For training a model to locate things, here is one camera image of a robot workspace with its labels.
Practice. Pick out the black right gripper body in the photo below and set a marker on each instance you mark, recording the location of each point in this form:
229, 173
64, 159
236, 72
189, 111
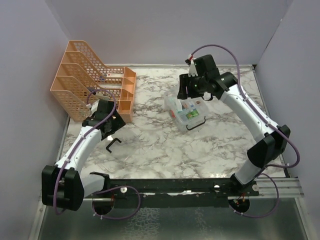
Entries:
196, 86

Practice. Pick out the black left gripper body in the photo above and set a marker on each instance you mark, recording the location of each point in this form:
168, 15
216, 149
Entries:
109, 133

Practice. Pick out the clear compartment tray insert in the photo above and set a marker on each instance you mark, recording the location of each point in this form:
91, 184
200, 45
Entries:
180, 117

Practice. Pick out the clear teal pad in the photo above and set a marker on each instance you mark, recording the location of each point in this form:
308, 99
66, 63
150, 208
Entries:
178, 105

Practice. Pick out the clear medicine kit box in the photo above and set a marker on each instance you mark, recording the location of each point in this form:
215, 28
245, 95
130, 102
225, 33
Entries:
182, 128

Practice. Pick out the small green box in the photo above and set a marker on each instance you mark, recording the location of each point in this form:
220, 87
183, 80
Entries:
192, 114

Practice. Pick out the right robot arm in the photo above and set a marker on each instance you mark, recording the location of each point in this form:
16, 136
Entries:
271, 138

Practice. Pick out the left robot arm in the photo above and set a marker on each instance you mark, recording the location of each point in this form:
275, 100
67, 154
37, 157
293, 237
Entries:
61, 184

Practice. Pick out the stapler in organizer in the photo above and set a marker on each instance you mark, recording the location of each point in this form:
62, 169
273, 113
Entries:
99, 94

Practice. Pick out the red white box in organizer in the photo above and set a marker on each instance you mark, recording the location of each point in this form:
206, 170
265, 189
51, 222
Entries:
114, 75

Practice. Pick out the orange plastic file organizer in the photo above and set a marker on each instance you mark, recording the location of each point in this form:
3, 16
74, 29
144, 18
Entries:
82, 72

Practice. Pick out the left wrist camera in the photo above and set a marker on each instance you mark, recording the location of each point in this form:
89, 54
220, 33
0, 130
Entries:
93, 106

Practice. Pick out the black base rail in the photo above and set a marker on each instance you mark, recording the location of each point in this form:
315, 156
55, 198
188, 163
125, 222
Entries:
169, 192

